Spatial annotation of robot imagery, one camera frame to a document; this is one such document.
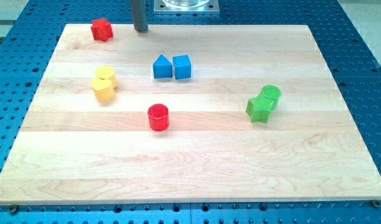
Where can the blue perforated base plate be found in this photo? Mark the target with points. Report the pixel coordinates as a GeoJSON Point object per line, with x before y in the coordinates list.
{"type": "Point", "coordinates": [28, 47]}

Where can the blue triangular prism block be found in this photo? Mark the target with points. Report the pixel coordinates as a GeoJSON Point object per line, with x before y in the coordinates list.
{"type": "Point", "coordinates": [162, 67]}

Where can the green star block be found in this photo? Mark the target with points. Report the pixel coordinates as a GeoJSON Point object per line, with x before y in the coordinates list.
{"type": "Point", "coordinates": [259, 109]}

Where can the yellow heart block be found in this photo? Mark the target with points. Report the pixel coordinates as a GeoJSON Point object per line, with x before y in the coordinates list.
{"type": "Point", "coordinates": [103, 89]}

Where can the red cylinder block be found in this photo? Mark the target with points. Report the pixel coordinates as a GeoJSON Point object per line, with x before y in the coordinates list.
{"type": "Point", "coordinates": [158, 116]}

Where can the red star block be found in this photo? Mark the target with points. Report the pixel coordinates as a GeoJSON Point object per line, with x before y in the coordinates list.
{"type": "Point", "coordinates": [101, 29]}

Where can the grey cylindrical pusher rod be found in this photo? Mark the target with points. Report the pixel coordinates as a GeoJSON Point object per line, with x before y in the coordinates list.
{"type": "Point", "coordinates": [138, 10]}

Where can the green cylinder block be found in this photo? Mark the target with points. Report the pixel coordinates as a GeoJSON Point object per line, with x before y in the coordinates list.
{"type": "Point", "coordinates": [272, 93]}

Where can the yellow hexagon block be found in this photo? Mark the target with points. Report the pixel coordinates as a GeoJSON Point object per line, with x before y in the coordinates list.
{"type": "Point", "coordinates": [107, 73]}

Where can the blue cube block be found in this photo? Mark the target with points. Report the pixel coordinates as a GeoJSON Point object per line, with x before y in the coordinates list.
{"type": "Point", "coordinates": [182, 67]}

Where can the wooden board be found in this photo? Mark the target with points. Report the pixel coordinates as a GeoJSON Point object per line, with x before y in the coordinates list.
{"type": "Point", "coordinates": [72, 149]}

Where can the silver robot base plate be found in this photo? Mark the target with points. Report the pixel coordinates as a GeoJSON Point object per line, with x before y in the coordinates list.
{"type": "Point", "coordinates": [186, 7]}

